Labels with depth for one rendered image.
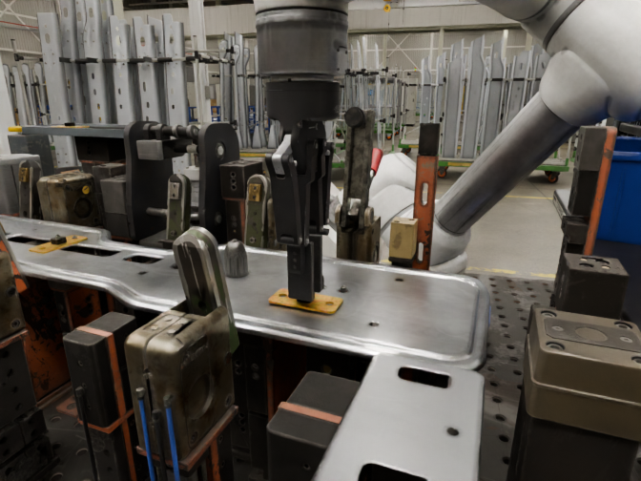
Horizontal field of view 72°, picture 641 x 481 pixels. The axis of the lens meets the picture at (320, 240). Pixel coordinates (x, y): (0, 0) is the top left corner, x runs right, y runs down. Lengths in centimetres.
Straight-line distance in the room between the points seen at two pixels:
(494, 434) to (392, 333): 42
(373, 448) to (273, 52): 34
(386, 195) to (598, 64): 57
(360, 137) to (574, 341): 42
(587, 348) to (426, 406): 12
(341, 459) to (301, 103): 30
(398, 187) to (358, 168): 53
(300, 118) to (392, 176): 77
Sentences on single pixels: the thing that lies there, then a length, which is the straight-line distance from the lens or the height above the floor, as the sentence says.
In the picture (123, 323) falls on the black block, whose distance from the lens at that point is 55.
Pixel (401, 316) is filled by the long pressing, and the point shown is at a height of 100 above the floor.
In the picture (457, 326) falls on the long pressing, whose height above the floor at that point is 100.
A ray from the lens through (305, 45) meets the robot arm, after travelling 43.
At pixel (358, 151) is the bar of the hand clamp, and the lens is 67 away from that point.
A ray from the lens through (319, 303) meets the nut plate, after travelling 52.
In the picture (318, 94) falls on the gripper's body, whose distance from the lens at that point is 44.
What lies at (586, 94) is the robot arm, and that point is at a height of 124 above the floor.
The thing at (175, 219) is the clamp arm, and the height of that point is 103.
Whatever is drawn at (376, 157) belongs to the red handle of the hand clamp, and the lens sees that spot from 75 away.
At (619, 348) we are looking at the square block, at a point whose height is 106.
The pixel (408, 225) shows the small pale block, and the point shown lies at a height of 106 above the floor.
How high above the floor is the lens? 123
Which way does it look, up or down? 18 degrees down
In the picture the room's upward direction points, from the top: straight up
